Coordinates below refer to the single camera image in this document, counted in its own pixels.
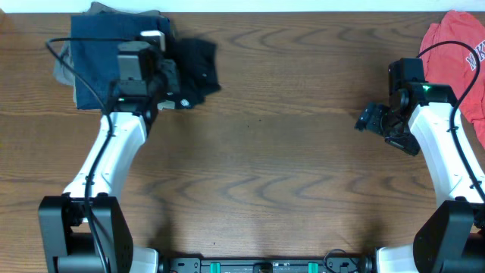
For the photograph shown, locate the black t-shirt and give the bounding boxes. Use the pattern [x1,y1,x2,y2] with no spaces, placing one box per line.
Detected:
[166,38,221,110]

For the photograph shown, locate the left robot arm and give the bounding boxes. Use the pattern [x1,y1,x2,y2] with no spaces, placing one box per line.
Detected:
[38,37,170,272]

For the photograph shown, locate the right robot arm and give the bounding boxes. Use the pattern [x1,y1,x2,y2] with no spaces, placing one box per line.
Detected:
[355,58,484,272]

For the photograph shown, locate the folded navy blue trousers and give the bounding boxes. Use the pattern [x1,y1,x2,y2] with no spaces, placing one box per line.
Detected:
[70,13,171,110]

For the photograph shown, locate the red printed t-shirt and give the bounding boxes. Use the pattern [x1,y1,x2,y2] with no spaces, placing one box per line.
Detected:
[420,11,484,143]

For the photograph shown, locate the folded khaki beige trousers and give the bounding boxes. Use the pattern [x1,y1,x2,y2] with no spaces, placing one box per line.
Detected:
[52,2,179,111]

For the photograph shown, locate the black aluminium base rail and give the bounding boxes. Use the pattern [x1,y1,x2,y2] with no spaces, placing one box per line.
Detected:
[158,253,377,273]

